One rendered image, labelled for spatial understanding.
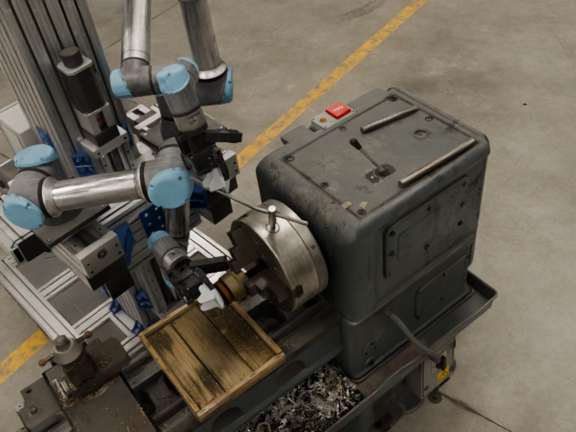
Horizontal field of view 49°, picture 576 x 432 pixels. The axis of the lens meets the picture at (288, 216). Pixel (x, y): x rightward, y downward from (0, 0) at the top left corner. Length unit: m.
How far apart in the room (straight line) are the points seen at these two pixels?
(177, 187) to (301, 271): 0.40
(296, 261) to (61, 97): 0.91
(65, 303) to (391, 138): 1.83
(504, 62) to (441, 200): 2.88
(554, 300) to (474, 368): 0.54
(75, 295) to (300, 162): 1.62
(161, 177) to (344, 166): 0.53
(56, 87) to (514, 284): 2.22
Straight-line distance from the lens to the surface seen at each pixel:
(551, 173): 3.84
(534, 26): 5.18
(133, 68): 1.70
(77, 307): 3.15
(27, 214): 1.88
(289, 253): 1.73
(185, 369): 1.94
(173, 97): 1.57
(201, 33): 2.01
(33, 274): 3.39
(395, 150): 1.92
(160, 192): 1.72
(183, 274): 1.85
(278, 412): 2.19
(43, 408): 2.00
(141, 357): 2.04
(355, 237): 1.70
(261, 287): 1.78
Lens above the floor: 2.47
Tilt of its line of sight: 44 degrees down
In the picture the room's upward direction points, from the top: 9 degrees counter-clockwise
